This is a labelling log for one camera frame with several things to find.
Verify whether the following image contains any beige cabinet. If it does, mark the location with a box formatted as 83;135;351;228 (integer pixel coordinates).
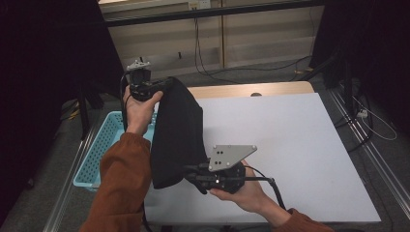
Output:
98;0;325;83

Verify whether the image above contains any black stand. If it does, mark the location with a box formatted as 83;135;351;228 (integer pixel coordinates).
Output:
296;52;356;110
76;80;130;141

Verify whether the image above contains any black horizontal bar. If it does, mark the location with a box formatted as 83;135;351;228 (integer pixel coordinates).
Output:
104;0;325;28

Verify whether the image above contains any light blue plastic basket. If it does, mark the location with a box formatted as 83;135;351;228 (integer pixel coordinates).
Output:
73;110;159;192

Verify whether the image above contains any white wall socket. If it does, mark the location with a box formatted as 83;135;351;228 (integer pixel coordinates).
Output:
188;0;211;10

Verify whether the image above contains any white floor cable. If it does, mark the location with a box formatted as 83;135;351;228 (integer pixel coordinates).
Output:
352;96;398;142

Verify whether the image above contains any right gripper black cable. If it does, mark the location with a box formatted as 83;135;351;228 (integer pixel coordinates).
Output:
244;164;287;211

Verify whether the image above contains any person's right hand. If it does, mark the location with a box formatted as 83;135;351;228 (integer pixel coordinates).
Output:
209;160;276;215

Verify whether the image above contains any long aluminium floor rail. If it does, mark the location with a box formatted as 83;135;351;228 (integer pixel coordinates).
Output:
328;86;410;211
43;127;98;232

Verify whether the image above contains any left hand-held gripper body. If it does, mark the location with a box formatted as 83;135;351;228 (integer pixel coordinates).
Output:
126;59;167;102

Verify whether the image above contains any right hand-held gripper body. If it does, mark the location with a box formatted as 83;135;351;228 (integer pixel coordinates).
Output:
206;144;258;195

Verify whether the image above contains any black curtain behind stand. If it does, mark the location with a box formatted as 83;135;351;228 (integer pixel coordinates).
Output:
310;0;410;133

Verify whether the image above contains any person's left hand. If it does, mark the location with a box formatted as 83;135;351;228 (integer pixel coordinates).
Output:
123;86;164;135

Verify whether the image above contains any black hanging cable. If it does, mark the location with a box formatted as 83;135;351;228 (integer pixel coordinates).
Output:
192;17;312;85

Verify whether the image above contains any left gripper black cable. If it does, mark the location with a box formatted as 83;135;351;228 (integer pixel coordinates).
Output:
119;71;131;131

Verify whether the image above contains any large black curtain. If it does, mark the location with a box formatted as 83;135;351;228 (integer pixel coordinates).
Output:
0;0;132;220

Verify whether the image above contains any black shirt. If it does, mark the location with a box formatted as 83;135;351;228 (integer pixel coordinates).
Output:
150;76;209;190

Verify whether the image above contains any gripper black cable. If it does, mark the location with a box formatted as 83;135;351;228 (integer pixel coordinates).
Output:
119;71;131;131
244;164;287;211

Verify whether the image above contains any black floor cable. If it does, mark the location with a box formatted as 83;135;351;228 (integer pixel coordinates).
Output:
333;93;375;153

